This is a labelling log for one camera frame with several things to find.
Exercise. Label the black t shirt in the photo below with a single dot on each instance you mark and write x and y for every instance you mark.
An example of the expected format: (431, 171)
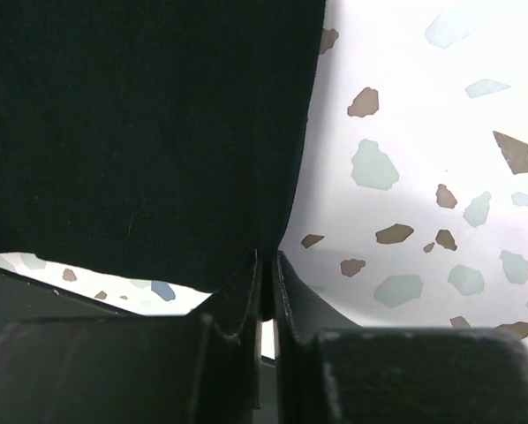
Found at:
(153, 139)

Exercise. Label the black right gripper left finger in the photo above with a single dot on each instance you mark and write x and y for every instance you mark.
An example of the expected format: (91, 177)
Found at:
(68, 359)

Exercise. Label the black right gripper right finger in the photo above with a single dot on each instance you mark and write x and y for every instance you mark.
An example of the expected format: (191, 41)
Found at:
(330, 370)

